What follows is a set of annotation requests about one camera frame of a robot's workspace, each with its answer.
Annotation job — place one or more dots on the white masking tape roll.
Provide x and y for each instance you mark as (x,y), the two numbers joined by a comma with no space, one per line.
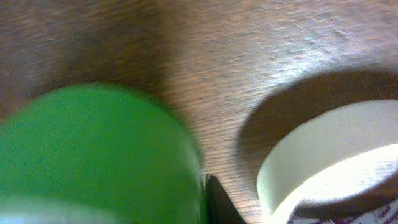
(329,159)

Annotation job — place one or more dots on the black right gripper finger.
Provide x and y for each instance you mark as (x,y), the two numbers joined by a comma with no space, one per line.
(220,206)

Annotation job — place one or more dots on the green tape roll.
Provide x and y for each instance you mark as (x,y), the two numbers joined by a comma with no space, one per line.
(99,154)

